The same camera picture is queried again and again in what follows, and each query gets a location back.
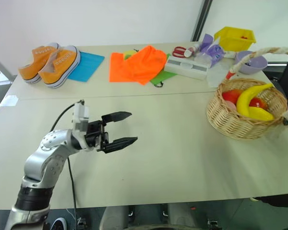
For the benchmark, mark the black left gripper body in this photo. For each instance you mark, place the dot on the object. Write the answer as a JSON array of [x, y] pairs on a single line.
[[94, 134]]

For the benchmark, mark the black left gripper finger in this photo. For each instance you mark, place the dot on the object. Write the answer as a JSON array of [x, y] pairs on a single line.
[[117, 116], [120, 143]]

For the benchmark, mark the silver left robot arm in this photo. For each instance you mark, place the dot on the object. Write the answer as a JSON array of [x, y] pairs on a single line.
[[45, 163]]

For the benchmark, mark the small yellow toy banana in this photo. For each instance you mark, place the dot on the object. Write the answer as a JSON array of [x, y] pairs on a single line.
[[261, 114]]

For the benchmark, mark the red toy apple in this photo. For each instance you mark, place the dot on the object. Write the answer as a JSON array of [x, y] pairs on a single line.
[[259, 103]]

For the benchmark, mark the orange fabric bag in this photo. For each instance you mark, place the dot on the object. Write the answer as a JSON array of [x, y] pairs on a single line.
[[134, 68]]

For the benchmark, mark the large yellow toy banana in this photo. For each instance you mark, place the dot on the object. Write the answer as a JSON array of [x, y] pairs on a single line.
[[243, 100]]

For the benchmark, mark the purple plastic bowl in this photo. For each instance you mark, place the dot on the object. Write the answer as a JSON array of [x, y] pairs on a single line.
[[254, 67]]

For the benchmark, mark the blue cloth mat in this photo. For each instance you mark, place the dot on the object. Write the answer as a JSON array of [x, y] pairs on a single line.
[[88, 65]]

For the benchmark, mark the yellow-green round object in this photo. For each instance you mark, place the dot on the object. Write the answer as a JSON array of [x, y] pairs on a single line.
[[127, 54]]

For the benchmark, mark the red orange toy fruit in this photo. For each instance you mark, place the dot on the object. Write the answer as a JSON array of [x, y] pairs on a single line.
[[231, 95]]

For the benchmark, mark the pink toy fruit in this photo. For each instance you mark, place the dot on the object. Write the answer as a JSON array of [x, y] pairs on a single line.
[[230, 105]]

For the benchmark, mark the orange canvas sneaker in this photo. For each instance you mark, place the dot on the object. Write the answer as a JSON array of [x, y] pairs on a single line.
[[55, 73], [30, 70]]

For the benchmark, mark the clear plastic bag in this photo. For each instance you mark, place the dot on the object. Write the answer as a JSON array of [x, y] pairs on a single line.
[[218, 74]]

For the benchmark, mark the white plastic organizer box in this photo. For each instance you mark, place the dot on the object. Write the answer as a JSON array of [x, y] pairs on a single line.
[[186, 68]]

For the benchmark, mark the yellow plastic bin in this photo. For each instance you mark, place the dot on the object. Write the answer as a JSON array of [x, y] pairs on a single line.
[[232, 42]]

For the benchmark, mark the purple printed packet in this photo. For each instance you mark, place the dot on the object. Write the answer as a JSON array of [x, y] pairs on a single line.
[[216, 54]]

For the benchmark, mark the dark shape under table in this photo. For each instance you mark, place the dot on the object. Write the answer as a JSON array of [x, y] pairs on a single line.
[[278, 200]]

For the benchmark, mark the small red white bottle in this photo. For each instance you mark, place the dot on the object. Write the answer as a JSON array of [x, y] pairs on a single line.
[[190, 51]]

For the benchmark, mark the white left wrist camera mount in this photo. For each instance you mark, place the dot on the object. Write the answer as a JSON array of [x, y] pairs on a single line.
[[81, 113]]

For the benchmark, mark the grey metal rail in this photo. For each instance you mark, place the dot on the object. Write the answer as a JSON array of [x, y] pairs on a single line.
[[2, 67]]

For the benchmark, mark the dark window frame post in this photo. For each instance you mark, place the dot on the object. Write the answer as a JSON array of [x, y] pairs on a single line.
[[201, 19]]

